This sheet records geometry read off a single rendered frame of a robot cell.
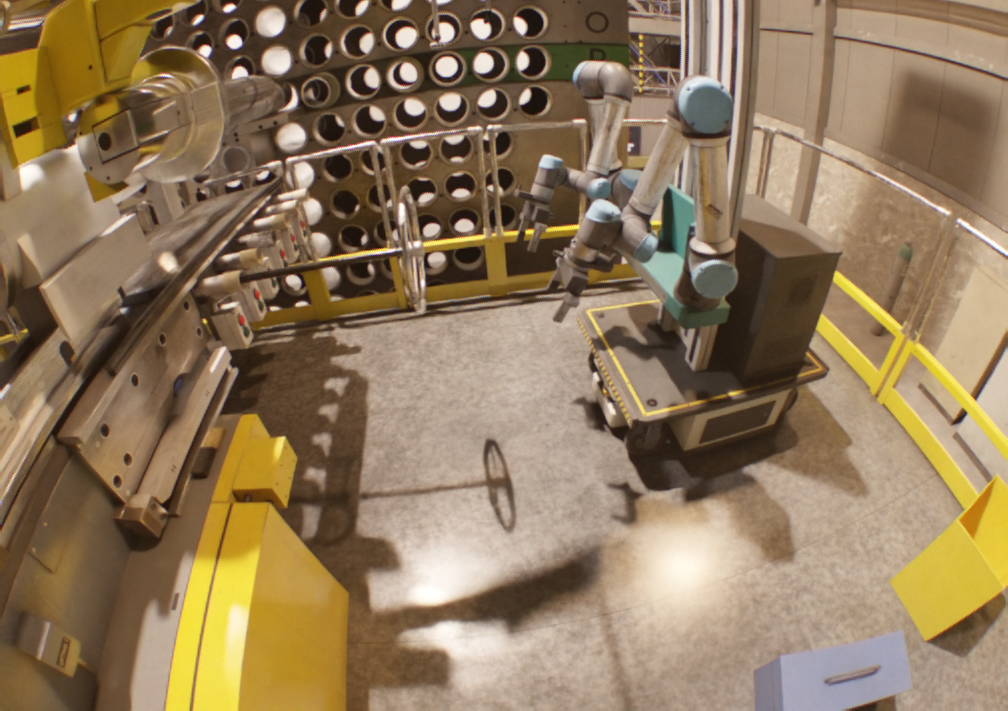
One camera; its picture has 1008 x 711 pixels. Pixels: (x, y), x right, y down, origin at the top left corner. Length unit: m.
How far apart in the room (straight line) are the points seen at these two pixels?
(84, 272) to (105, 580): 0.72
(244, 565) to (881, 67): 8.65
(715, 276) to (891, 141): 7.14
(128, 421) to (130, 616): 0.49
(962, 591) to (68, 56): 2.74
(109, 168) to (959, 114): 7.84
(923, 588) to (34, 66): 2.82
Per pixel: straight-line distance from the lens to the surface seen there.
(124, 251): 1.29
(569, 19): 3.24
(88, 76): 1.15
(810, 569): 1.77
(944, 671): 2.01
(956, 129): 7.46
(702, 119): 0.99
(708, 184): 1.05
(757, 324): 1.60
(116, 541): 1.28
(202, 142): 1.33
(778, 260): 1.48
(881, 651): 1.58
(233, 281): 1.50
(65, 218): 1.27
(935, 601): 1.85
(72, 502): 1.19
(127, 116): 1.10
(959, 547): 1.70
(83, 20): 1.17
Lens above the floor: 1.41
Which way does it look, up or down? 36 degrees down
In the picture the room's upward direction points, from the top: 5 degrees counter-clockwise
